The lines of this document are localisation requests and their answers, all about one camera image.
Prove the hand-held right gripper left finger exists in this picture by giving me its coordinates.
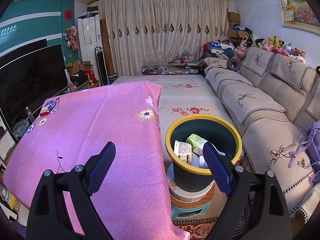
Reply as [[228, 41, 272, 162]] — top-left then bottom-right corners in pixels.
[[26, 141, 116, 240]]

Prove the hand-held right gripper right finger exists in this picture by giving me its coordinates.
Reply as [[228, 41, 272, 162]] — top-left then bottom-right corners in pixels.
[[202, 142, 293, 240]]

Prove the dark bin with yellow rim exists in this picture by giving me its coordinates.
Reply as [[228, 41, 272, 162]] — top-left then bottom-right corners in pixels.
[[165, 115, 243, 193]]

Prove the white green plastic bottle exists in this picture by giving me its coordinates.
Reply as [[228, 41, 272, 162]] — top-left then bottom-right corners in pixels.
[[186, 134, 209, 158]]

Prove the labelled paper noodle bowl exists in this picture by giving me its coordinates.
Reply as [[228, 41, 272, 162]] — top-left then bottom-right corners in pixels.
[[174, 140, 192, 164]]

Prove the round wooden board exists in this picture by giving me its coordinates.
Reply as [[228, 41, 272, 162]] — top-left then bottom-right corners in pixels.
[[170, 185, 216, 208]]

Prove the pink floral tablecloth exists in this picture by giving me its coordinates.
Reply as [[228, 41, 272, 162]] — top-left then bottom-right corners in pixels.
[[4, 81, 190, 240]]

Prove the round white tin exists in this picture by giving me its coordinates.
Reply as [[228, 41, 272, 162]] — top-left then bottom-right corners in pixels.
[[167, 164, 215, 203]]

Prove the green plastic stool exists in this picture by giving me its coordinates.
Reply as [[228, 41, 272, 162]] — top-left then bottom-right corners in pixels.
[[171, 200, 213, 220]]

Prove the red patterned rug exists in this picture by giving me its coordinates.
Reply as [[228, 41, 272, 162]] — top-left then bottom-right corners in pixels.
[[172, 192, 253, 240]]

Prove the beige sofa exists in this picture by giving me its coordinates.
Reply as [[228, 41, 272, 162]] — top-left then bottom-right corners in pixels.
[[202, 46, 320, 224]]

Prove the white floral bed sheet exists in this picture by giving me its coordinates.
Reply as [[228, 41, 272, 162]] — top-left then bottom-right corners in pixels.
[[110, 75, 235, 160]]

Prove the blue white small carton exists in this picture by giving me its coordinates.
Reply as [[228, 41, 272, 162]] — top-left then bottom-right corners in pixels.
[[41, 100, 56, 113]]

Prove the clear plastic bag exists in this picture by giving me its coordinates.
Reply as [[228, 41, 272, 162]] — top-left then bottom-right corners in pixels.
[[12, 119, 30, 139]]

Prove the clear water bottle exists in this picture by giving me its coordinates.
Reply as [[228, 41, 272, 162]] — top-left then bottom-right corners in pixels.
[[25, 107, 35, 123]]

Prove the black box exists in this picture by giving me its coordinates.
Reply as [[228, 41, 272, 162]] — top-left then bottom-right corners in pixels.
[[71, 71, 88, 84]]

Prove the bookshelf with books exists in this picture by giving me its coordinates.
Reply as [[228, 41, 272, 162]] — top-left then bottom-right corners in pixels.
[[0, 162, 23, 213]]

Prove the white drawer unit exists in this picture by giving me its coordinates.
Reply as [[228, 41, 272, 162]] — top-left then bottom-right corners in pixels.
[[0, 124, 18, 162]]

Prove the purple ribbon cushion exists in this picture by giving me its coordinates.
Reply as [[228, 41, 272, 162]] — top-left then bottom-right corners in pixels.
[[287, 121, 320, 183]]

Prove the black tower fan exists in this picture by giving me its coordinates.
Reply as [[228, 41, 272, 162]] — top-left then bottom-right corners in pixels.
[[94, 46, 110, 85]]

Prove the open cardboard box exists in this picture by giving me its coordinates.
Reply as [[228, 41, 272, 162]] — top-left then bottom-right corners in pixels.
[[80, 61, 94, 72], [66, 60, 82, 74]]

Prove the grey neck pillow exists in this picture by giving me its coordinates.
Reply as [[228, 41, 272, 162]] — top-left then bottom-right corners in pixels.
[[229, 57, 242, 72]]

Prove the glass low table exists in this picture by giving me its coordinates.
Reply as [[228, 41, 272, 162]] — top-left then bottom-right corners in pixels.
[[141, 60, 203, 76]]

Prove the large black television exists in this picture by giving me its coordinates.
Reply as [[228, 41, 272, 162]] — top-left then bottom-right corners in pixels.
[[0, 44, 67, 133]]

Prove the brown rolled mat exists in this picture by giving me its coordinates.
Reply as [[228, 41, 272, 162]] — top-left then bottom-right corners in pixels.
[[100, 19, 114, 74]]

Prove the blue star pillow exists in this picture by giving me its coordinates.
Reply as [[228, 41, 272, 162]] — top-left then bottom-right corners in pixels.
[[207, 41, 234, 52]]

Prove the pile of plush toys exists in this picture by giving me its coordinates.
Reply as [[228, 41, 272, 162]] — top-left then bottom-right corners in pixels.
[[200, 34, 307, 64]]

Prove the white standing air conditioner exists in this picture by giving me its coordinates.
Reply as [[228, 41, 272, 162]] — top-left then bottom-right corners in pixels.
[[77, 12, 102, 55]]

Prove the smaller black television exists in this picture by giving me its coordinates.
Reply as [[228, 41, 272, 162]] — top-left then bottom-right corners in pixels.
[[0, 39, 48, 58]]

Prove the beige patterned curtain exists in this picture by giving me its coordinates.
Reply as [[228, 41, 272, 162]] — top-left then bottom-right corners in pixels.
[[99, 0, 229, 77]]

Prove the framed flower painting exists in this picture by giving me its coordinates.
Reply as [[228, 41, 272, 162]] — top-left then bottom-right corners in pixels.
[[274, 0, 320, 34]]

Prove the hanging flower wall decoration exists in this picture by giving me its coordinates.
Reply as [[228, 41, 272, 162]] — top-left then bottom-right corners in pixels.
[[63, 24, 79, 49]]

